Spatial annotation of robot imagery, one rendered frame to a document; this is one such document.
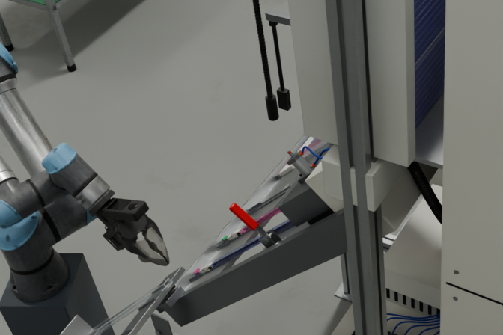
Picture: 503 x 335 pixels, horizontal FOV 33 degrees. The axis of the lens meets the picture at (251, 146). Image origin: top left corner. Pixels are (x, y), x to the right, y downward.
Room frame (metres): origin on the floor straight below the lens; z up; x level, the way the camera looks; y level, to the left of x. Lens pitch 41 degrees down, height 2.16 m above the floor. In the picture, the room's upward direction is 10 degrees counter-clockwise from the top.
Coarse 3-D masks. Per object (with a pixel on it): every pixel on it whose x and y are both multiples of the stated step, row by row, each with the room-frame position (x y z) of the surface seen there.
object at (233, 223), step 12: (300, 144) 1.65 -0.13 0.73; (288, 156) 1.61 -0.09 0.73; (276, 168) 1.57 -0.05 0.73; (264, 180) 1.54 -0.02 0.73; (276, 180) 1.54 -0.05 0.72; (264, 192) 1.50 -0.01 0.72; (252, 204) 1.46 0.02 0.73; (228, 228) 1.40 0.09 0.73; (216, 240) 1.36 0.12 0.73; (204, 252) 1.33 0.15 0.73; (192, 264) 1.30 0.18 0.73; (204, 264) 1.30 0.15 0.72; (192, 276) 1.27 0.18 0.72
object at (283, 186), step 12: (288, 180) 1.44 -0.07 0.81; (276, 192) 1.42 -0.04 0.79; (288, 192) 1.35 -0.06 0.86; (264, 204) 1.40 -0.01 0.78; (276, 204) 1.32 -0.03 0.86; (252, 216) 1.38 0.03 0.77; (228, 240) 1.32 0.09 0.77; (240, 240) 1.26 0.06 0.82; (216, 252) 1.33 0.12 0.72; (228, 252) 1.25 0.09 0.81; (228, 264) 1.17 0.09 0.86; (204, 276) 1.22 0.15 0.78
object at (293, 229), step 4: (304, 224) 1.02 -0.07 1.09; (308, 224) 1.00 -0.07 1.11; (288, 228) 1.07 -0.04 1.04; (292, 228) 1.06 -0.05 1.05; (296, 228) 1.03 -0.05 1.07; (300, 228) 1.02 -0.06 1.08; (304, 228) 1.00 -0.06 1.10; (280, 232) 1.08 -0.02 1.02; (284, 232) 1.07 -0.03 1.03; (288, 232) 1.05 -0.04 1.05; (292, 232) 1.03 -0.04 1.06; (296, 232) 1.01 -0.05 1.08; (280, 236) 1.06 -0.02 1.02; (284, 236) 1.04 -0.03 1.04; (288, 236) 1.03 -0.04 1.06; (264, 248) 1.07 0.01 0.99
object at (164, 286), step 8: (168, 280) 0.94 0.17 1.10; (160, 288) 0.94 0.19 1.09; (144, 296) 0.97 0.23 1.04; (152, 296) 0.95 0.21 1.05; (136, 304) 0.98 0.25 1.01; (120, 312) 1.02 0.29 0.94; (128, 312) 1.00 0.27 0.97; (112, 320) 1.03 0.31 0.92; (96, 328) 1.08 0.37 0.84; (104, 328) 1.05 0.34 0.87
